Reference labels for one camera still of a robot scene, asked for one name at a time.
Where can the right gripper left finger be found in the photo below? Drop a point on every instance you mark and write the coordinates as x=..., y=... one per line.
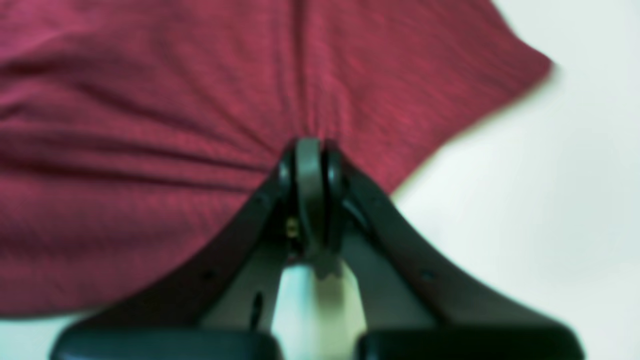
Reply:
x=220, y=304

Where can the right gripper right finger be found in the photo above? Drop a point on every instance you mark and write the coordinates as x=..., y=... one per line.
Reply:
x=417, y=304

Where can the dark red t-shirt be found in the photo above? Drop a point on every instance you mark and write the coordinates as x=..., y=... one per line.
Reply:
x=132, y=130

